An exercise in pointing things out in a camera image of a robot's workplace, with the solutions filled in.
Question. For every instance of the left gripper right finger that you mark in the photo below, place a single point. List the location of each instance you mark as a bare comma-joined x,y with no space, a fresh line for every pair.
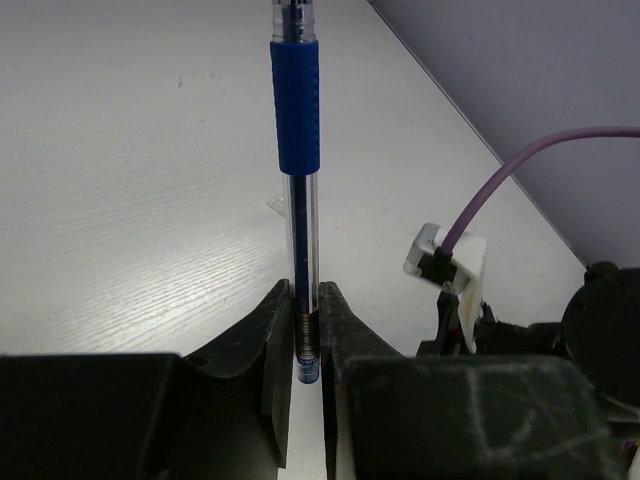
389,416

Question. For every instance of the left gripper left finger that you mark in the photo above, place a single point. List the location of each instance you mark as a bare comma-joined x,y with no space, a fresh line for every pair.
221,412

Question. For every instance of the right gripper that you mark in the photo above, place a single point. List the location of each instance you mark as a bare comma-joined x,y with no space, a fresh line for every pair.
492,337

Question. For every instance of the blue gel pen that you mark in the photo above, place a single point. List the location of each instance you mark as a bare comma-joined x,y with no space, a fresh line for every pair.
294,52

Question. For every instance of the clear small cap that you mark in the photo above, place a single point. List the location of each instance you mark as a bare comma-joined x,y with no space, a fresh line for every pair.
277,204

